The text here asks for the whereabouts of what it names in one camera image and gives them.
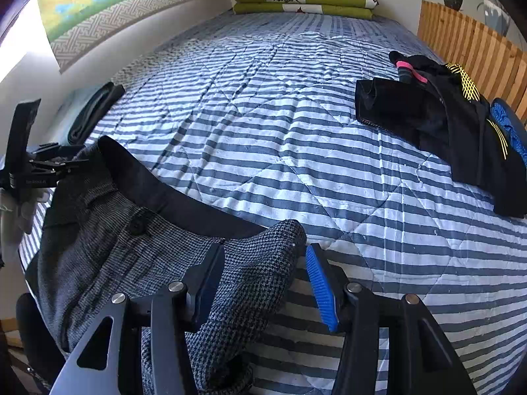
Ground blue striped quilted bedspread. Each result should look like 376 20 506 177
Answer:
25 10 527 395

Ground blue patterned garment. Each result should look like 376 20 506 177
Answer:
490 98 527 161

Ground grey checked pants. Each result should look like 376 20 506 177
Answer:
25 135 307 395

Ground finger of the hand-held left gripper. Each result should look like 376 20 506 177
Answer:
27 143 85 162
32 158 90 176

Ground black garment pink stripes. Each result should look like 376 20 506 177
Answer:
389 50 433 87

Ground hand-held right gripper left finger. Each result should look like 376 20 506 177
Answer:
49 242 226 395

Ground green folded blanket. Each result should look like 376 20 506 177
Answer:
232 0 377 20

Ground green landscape wall poster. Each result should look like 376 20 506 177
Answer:
37 0 228 75

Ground wooden slatted bed rail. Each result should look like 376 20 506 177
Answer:
417 0 527 128

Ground black yellow patterned garment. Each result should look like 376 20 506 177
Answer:
447 63 480 101

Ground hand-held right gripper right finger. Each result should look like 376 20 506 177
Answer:
305 243 478 395

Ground folded blue jeans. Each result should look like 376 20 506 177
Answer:
53 82 116 145

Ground black velvet garment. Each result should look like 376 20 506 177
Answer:
355 77 527 218

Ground person's left hand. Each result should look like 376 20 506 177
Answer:
0 188 49 235

